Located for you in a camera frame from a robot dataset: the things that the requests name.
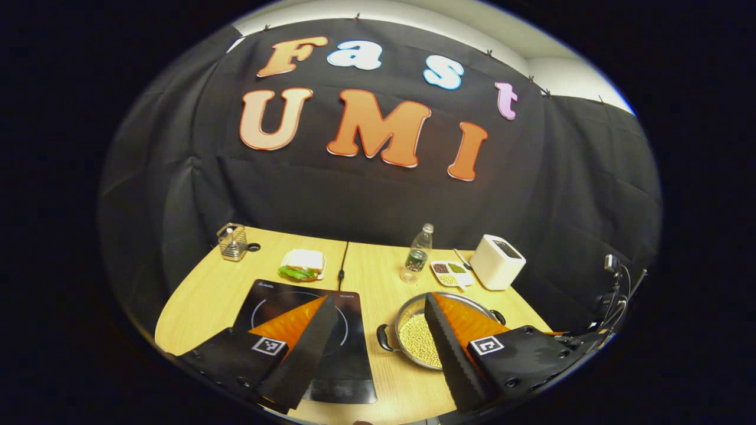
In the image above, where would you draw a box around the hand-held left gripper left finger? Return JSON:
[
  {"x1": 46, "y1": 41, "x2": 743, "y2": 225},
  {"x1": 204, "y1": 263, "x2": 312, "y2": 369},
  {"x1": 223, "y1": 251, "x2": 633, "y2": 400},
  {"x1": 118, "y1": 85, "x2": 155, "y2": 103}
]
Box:
[{"x1": 177, "y1": 293, "x2": 340, "y2": 414}]

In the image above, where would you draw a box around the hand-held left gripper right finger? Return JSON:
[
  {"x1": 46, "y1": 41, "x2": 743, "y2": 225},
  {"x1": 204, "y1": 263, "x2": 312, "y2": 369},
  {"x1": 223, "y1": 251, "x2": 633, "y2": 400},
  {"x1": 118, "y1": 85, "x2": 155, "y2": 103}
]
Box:
[{"x1": 423, "y1": 292, "x2": 591, "y2": 414}]

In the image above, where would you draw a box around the pile of yellow soybeans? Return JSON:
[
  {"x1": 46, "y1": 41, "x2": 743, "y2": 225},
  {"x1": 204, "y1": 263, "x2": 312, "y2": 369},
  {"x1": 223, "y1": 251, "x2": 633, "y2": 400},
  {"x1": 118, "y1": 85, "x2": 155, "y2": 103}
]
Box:
[{"x1": 399, "y1": 313, "x2": 442, "y2": 368}]

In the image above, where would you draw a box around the black induction cooktop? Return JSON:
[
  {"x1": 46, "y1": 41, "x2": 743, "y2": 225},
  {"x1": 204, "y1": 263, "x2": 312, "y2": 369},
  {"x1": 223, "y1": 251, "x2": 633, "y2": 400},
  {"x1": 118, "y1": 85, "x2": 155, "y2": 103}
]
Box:
[{"x1": 233, "y1": 279, "x2": 379, "y2": 405}]

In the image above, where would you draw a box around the steel pot with black handles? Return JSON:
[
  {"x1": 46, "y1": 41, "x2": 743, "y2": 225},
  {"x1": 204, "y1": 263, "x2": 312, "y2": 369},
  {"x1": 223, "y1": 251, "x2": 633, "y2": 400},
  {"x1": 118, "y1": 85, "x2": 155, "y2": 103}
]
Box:
[{"x1": 377, "y1": 292, "x2": 507, "y2": 371}]

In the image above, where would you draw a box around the black tripod stand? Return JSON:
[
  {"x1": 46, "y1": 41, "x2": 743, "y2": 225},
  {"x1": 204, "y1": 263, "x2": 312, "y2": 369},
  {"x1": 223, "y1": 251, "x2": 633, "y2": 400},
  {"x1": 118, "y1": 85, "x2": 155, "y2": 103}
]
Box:
[{"x1": 594, "y1": 254, "x2": 649, "y2": 334}]

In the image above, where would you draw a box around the white divided dish of beans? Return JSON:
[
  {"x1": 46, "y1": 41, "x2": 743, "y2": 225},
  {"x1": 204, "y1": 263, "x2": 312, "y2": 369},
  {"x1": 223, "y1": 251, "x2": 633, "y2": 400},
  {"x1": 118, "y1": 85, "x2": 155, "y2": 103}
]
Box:
[{"x1": 430, "y1": 260, "x2": 475, "y2": 291}]

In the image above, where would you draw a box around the sandwich on white plate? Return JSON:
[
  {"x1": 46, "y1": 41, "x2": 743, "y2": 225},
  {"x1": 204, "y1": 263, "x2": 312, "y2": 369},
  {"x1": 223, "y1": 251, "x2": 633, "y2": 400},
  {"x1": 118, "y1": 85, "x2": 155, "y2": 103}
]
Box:
[{"x1": 278, "y1": 249, "x2": 327, "y2": 282}]

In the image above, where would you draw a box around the white toaster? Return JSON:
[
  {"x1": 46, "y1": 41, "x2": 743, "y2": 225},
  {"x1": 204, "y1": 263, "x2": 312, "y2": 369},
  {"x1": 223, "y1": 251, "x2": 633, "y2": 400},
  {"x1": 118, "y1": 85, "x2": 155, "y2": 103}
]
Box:
[{"x1": 470, "y1": 234, "x2": 527, "y2": 291}]

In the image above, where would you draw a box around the clear plastic water bottle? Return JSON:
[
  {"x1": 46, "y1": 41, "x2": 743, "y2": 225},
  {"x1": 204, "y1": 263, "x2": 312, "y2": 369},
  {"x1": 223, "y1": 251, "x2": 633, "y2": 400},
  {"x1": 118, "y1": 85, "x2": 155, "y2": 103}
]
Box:
[{"x1": 400, "y1": 223, "x2": 435, "y2": 284}]

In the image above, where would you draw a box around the black backdrop cloth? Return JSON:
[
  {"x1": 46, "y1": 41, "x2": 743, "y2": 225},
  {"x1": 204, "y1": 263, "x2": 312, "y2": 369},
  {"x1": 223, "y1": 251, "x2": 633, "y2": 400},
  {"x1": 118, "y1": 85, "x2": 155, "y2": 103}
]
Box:
[{"x1": 97, "y1": 18, "x2": 662, "y2": 355}]

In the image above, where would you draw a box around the row of small cloth clips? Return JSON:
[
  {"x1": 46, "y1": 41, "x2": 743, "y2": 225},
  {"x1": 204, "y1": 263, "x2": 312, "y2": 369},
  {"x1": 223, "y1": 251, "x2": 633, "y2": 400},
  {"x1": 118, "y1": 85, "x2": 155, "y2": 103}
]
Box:
[{"x1": 263, "y1": 13, "x2": 604, "y2": 102}]

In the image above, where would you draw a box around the wire mesh holder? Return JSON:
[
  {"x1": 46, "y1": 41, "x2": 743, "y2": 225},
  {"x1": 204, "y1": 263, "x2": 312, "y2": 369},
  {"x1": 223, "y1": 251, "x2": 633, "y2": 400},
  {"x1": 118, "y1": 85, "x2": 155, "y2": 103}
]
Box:
[{"x1": 216, "y1": 223, "x2": 249, "y2": 262}]

